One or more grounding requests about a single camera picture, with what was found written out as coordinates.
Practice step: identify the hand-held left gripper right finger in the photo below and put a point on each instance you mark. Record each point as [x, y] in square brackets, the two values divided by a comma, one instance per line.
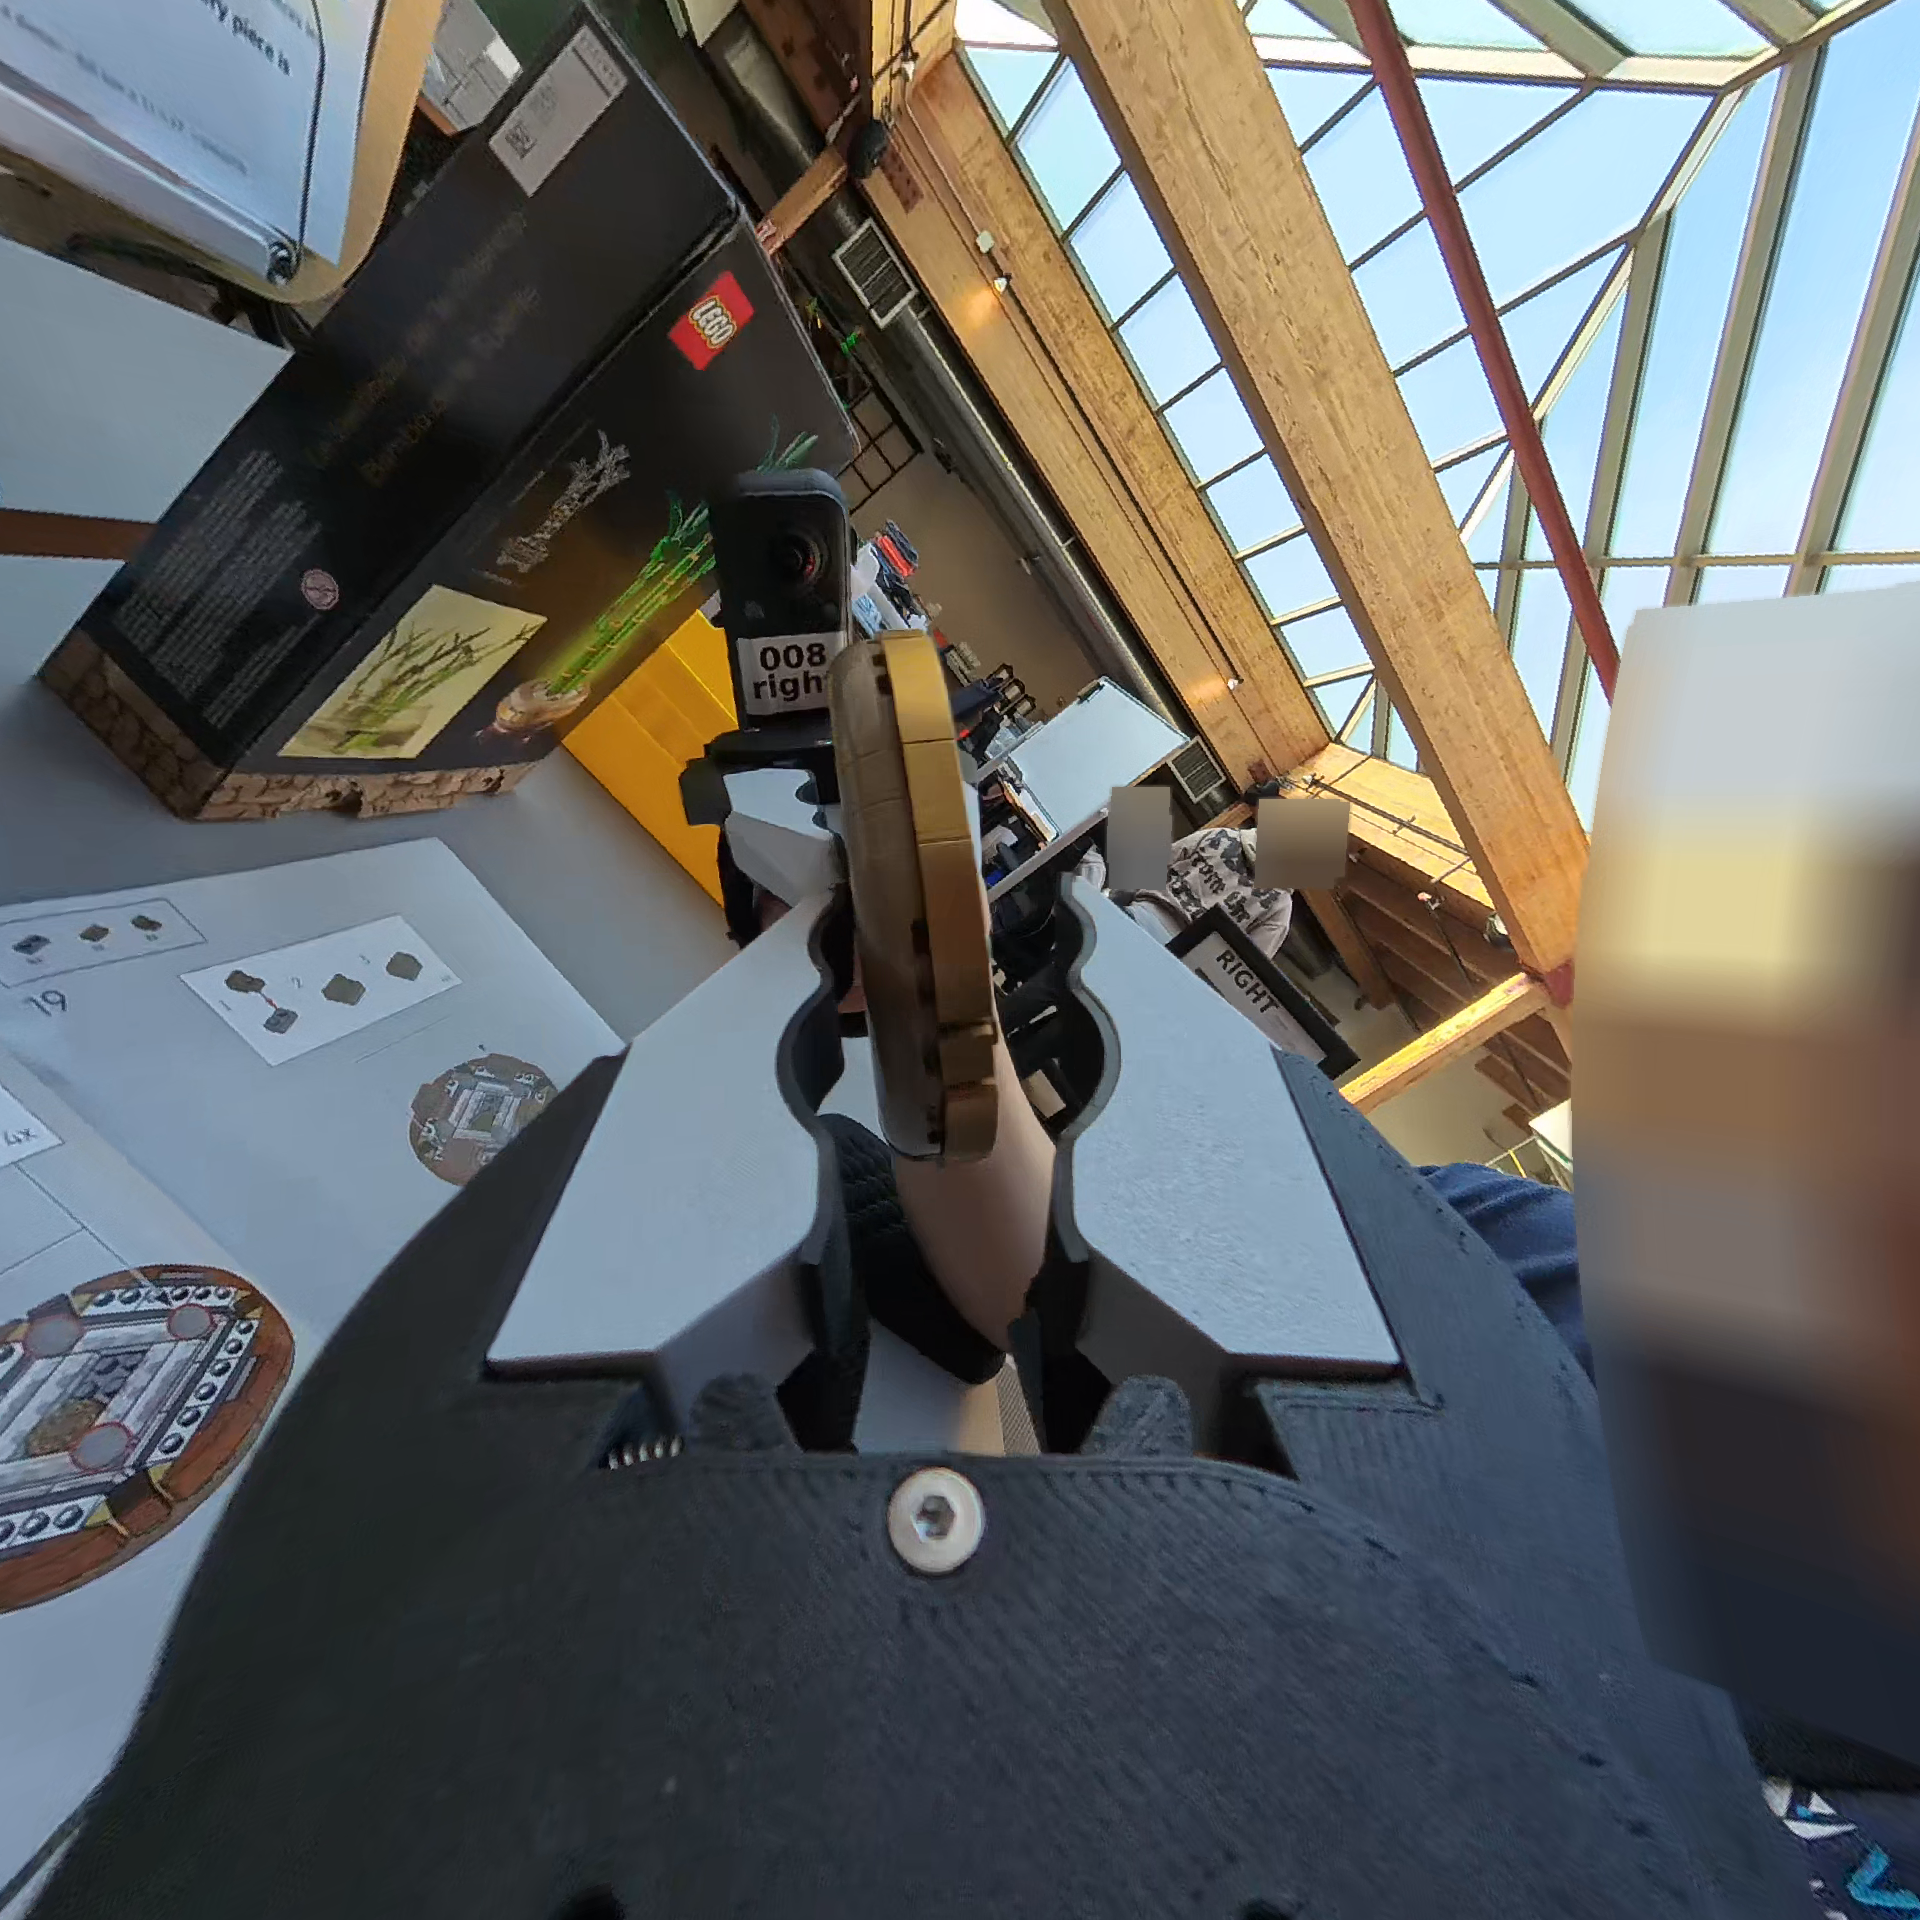
[1224, 1200]

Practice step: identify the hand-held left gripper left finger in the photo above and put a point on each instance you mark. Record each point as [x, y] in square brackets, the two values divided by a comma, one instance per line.
[646, 1200]

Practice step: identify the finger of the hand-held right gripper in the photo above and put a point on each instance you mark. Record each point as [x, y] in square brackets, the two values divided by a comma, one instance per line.
[972, 840]
[772, 869]

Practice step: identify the gold round lego disc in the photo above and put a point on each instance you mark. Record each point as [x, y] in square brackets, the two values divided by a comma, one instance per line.
[916, 900]

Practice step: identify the black lego set box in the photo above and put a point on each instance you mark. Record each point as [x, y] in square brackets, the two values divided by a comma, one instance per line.
[450, 376]

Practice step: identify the lego instruction booklet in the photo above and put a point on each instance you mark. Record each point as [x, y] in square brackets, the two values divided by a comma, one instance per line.
[299, 930]

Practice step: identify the person's right hand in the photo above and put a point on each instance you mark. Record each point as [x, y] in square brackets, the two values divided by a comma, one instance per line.
[983, 1231]

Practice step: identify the whiteboard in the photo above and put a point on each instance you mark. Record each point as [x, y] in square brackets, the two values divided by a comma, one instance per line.
[1096, 749]

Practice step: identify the yellow box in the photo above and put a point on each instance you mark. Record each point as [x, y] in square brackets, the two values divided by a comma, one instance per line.
[646, 749]

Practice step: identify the black framed white sign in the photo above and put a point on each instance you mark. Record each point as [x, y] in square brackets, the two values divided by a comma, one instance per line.
[1259, 984]

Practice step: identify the person's blue clothing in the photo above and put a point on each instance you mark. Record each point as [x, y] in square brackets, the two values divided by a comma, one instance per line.
[1499, 1244]

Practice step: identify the white printed banner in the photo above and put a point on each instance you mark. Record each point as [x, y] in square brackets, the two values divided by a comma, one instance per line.
[148, 105]

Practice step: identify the patterned cloth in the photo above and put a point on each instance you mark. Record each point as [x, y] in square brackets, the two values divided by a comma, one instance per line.
[1844, 1844]

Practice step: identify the wall air vent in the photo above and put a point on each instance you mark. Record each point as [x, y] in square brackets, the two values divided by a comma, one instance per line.
[874, 273]

